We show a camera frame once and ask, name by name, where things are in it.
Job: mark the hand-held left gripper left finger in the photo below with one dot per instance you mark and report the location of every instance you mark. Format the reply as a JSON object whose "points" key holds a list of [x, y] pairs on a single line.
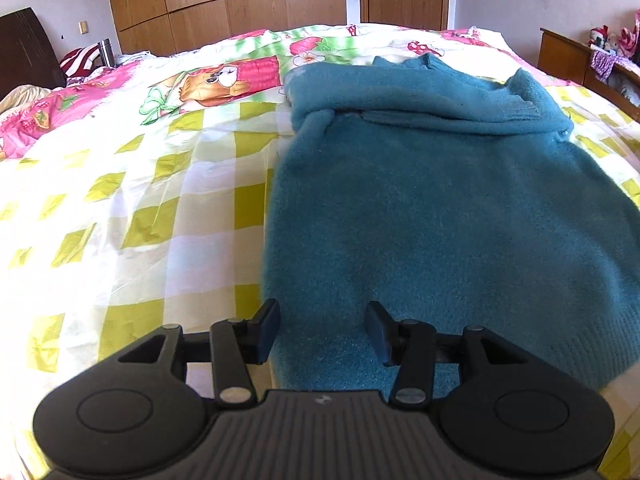
{"points": [[269, 324]]}

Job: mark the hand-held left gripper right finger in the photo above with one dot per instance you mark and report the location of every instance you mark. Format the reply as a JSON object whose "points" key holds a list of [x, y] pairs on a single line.
{"points": [[378, 330]]}

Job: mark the teal fuzzy sweater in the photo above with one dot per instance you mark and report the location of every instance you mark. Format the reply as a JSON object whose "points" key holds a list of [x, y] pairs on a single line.
{"points": [[430, 200]]}

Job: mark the checkered cartoon print bedsheet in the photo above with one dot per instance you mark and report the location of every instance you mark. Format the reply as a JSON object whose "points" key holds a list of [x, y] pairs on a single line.
{"points": [[135, 200]]}

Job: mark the metal thermos bottle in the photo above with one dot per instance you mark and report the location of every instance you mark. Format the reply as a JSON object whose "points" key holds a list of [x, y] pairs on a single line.
{"points": [[106, 51]]}

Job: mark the red white striped pillow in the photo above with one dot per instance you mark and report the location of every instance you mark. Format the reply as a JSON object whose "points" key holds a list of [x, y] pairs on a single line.
{"points": [[82, 60]]}

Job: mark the wooden wardrobe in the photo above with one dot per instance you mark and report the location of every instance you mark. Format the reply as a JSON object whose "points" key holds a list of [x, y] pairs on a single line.
{"points": [[225, 2]]}

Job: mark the wooden side cabinet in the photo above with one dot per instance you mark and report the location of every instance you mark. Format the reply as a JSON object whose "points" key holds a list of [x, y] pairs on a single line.
{"points": [[585, 67]]}

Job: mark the beige pillow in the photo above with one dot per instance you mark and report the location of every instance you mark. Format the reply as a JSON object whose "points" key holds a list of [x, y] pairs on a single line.
{"points": [[22, 96]]}

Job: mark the purple patterned cloth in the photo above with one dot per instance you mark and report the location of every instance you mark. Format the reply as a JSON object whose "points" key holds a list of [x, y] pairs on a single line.
{"points": [[604, 64]]}

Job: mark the dark wooden headboard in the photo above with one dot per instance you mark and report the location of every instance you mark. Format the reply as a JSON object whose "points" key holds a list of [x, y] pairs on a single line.
{"points": [[27, 47]]}

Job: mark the pile of colourful toys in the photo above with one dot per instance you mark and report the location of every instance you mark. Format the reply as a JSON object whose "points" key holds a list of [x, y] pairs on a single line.
{"points": [[616, 35]]}

